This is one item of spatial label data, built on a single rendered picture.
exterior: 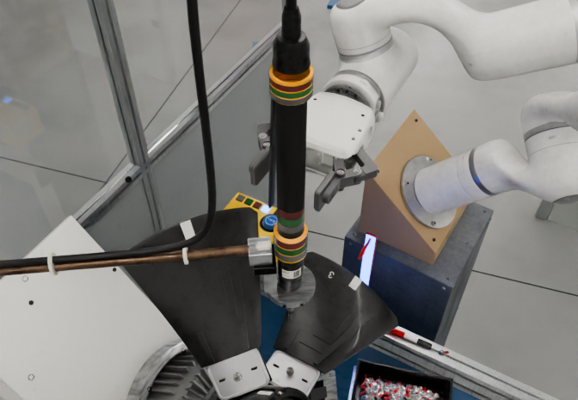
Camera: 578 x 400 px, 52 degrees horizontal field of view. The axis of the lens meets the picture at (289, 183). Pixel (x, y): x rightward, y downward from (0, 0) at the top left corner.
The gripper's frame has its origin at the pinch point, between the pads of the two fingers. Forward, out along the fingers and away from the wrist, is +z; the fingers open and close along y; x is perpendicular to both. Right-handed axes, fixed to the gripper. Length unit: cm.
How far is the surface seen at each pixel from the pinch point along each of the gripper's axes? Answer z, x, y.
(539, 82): -288, -165, -11
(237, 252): 4.5, -11.2, 5.0
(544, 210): -178, -159, -37
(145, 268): 4.6, -26.6, 23.1
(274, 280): 2.6, -16.8, 0.7
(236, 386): 8.5, -41.5, 4.9
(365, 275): -34, -60, 0
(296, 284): 0.9, -18.0, -1.6
